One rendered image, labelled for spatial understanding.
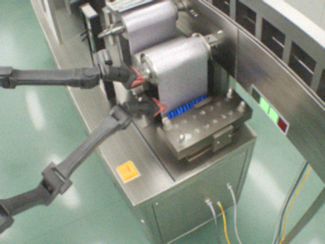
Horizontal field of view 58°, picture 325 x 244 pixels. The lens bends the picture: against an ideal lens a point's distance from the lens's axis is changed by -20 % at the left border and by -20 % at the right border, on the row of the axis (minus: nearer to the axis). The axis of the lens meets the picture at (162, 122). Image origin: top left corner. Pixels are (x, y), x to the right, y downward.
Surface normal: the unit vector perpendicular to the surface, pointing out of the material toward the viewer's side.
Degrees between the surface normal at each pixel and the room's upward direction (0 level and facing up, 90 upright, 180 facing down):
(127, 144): 0
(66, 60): 0
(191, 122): 0
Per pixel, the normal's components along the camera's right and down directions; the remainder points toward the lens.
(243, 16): 0.50, 0.65
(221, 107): -0.07, -0.62
